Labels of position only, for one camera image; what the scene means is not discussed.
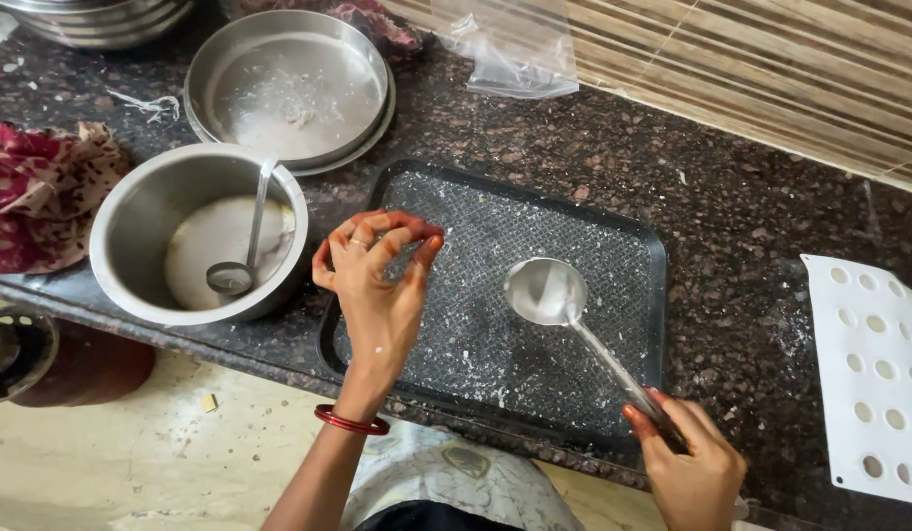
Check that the person's left hand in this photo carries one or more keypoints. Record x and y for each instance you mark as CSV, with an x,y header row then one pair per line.
x,y
378,310

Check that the person's right hand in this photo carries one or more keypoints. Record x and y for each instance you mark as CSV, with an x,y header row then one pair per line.
x,y
695,472

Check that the large steel ladle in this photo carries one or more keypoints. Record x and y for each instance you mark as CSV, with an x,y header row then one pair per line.
x,y
546,291

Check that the black rectangular tray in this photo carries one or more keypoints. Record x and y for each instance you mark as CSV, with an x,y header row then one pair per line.
x,y
492,310

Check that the red bangle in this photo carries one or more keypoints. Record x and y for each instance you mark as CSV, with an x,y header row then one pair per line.
x,y
350,424

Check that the small steel ladle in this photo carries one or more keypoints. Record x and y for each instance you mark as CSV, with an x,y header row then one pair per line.
x,y
233,278

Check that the steel plate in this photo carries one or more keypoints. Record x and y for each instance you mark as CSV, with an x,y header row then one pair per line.
x,y
378,136

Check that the person's patterned white clothing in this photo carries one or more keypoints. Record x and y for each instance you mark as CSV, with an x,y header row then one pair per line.
x,y
456,479

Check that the white batter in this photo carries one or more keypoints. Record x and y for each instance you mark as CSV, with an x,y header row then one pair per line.
x,y
205,236

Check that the small yellow scrap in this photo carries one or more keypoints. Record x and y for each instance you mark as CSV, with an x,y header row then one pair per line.
x,y
209,403

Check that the white mould sheet with holes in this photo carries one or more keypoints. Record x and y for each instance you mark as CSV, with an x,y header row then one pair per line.
x,y
880,391

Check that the round steel pan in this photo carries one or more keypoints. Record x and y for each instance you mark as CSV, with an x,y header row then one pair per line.
x,y
293,88

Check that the steel pot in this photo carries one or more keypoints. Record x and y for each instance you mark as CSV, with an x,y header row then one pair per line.
x,y
142,221

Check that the brown round container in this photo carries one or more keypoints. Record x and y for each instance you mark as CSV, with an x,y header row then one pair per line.
x,y
94,369

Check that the clear plastic bag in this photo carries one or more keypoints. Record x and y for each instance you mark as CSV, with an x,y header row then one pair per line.
x,y
511,51

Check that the dark red floral cloth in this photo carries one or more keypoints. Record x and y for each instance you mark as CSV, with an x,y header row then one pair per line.
x,y
367,18

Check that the white thread scrap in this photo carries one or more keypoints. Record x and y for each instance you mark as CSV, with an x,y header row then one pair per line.
x,y
155,107

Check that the red patterned cloth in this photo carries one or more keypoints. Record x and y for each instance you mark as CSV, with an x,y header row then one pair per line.
x,y
39,192

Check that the stack of steel bowls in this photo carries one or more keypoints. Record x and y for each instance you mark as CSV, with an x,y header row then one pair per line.
x,y
94,22

